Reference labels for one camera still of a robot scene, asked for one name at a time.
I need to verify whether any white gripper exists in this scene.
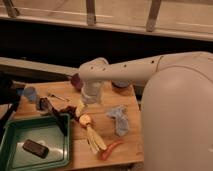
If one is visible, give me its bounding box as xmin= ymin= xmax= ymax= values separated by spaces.
xmin=75 ymin=82 xmax=102 ymax=117

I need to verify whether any yellow red apple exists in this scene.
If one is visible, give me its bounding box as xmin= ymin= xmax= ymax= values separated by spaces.
xmin=79 ymin=114 xmax=92 ymax=127

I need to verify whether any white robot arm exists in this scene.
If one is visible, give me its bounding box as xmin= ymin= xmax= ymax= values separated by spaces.
xmin=78 ymin=52 xmax=213 ymax=171

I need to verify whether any blue plastic cup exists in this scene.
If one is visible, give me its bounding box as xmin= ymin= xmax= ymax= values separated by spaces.
xmin=23 ymin=87 xmax=39 ymax=103

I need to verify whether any dark red grape bunch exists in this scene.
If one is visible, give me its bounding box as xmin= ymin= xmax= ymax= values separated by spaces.
xmin=60 ymin=106 xmax=78 ymax=121

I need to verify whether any dark purple bowl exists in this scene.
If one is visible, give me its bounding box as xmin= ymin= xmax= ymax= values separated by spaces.
xmin=71 ymin=74 xmax=83 ymax=91

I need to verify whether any blue grey cloth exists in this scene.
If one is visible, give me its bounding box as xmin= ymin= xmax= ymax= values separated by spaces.
xmin=106 ymin=105 xmax=129 ymax=137

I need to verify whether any yellow banana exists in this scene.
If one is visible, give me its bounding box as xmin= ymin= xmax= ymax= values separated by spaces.
xmin=86 ymin=125 xmax=107 ymax=154

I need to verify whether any red bowl blue inside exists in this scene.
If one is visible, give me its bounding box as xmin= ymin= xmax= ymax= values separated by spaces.
xmin=112 ymin=82 xmax=130 ymax=89

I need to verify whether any red sausage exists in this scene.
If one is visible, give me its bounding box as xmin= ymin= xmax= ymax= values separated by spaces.
xmin=100 ymin=140 xmax=123 ymax=160

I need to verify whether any green plastic tray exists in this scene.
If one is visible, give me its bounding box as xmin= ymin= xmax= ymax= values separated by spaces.
xmin=0 ymin=114 xmax=70 ymax=171

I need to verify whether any dark brown rectangular block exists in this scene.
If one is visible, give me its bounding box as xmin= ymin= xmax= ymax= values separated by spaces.
xmin=22 ymin=139 xmax=49 ymax=158

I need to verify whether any black tripod stand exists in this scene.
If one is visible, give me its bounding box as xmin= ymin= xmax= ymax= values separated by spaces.
xmin=0 ymin=72 xmax=20 ymax=141

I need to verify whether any dark utensil black handle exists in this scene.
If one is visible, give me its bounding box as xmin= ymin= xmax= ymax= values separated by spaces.
xmin=39 ymin=98 xmax=67 ymax=136

